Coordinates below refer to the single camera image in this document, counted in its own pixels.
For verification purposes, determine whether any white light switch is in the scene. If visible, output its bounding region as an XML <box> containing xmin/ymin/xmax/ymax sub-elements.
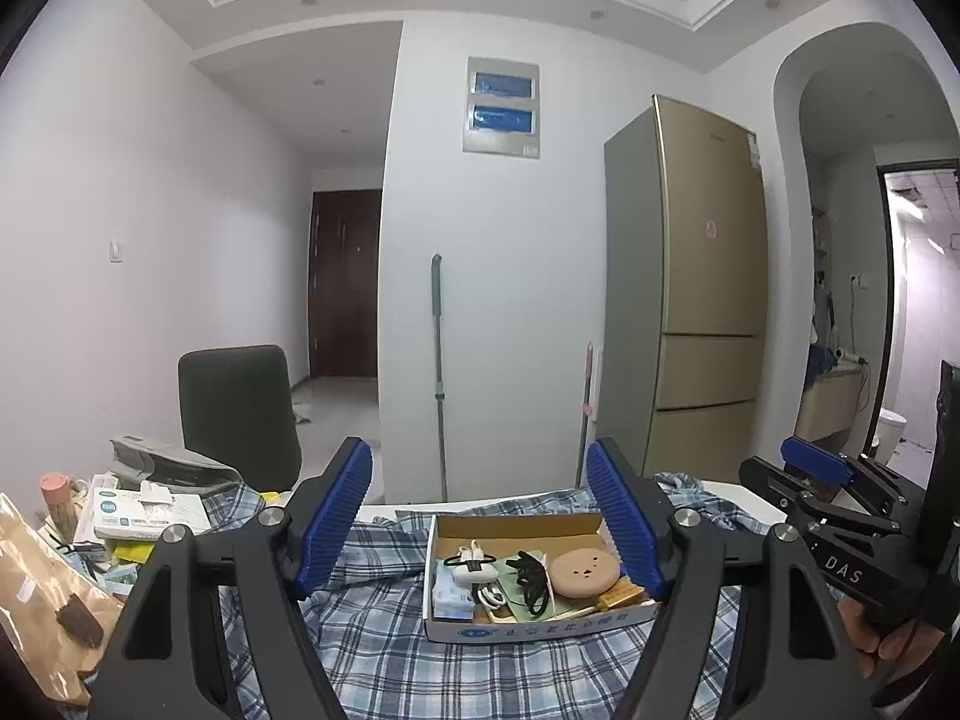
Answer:
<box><xmin>107</xmin><ymin>241</ymin><xmax>124</xmax><ymax>263</ymax></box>

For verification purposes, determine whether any pink broom handle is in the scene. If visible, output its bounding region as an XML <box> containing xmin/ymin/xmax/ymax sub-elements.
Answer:
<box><xmin>576</xmin><ymin>343</ymin><xmax>594</xmax><ymax>488</ymax></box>

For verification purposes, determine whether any gold refrigerator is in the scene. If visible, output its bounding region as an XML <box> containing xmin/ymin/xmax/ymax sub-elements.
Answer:
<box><xmin>596</xmin><ymin>96</ymin><xmax>768</xmax><ymax>483</ymax></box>

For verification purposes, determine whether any grey folded bag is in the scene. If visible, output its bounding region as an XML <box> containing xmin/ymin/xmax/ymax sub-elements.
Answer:
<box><xmin>110</xmin><ymin>434</ymin><xmax>242</xmax><ymax>496</ymax></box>

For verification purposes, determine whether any cardboard tray box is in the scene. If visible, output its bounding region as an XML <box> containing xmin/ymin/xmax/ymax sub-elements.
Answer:
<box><xmin>421</xmin><ymin>514</ymin><xmax>658</xmax><ymax>645</ymax></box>

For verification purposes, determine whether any grey electrical panel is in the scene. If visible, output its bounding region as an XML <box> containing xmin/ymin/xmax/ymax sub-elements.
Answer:
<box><xmin>462</xmin><ymin>57</ymin><xmax>542</xmax><ymax>160</ymax></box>

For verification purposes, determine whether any brown wooden door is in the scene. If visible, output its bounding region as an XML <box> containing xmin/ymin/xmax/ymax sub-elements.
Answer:
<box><xmin>308</xmin><ymin>190</ymin><xmax>382</xmax><ymax>379</ymax></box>

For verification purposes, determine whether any brown paper bag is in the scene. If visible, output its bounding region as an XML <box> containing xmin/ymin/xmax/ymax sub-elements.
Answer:
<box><xmin>2</xmin><ymin>496</ymin><xmax>122</xmax><ymax>709</ymax></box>

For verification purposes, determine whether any dark green chair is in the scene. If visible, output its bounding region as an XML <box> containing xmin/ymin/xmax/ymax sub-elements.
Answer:
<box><xmin>178</xmin><ymin>344</ymin><xmax>302</xmax><ymax>493</ymax></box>

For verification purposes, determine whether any blue tissue pack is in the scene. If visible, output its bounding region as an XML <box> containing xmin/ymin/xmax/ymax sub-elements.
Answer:
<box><xmin>431</xmin><ymin>561</ymin><xmax>477</xmax><ymax>622</ymax></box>

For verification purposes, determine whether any blue plaid cloth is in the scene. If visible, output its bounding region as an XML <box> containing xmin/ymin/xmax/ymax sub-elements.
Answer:
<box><xmin>218</xmin><ymin>473</ymin><xmax>782</xmax><ymax>718</ymax></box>

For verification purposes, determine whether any person's right hand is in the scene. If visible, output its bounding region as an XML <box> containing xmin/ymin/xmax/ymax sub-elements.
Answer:
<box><xmin>838</xmin><ymin>596</ymin><xmax>946</xmax><ymax>681</ymax></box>

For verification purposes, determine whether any beige cabinet in doorway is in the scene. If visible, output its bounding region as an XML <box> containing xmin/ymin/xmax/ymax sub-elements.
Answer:
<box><xmin>796</xmin><ymin>364</ymin><xmax>871</xmax><ymax>442</ymax></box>

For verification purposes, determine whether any round tan cookie plush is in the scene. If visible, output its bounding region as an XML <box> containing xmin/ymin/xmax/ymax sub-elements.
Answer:
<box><xmin>548</xmin><ymin>548</ymin><xmax>620</xmax><ymax>600</ymax></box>

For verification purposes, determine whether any white blue box stack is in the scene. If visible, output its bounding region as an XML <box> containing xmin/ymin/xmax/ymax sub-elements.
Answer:
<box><xmin>93</xmin><ymin>481</ymin><xmax>212</xmax><ymax>541</ymax></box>

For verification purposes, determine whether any green snap pouch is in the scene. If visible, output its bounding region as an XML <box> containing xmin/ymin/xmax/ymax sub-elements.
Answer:
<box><xmin>498</xmin><ymin>574</ymin><xmax>558</xmax><ymax>622</ymax></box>

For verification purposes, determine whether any yellow blue small box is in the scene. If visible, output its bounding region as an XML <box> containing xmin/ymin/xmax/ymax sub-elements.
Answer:
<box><xmin>596</xmin><ymin>577</ymin><xmax>647</xmax><ymax>611</ymax></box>

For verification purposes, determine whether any black hair tie bundle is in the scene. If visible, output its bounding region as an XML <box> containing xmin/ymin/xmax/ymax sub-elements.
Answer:
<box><xmin>506</xmin><ymin>549</ymin><xmax>555</xmax><ymax>616</ymax></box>

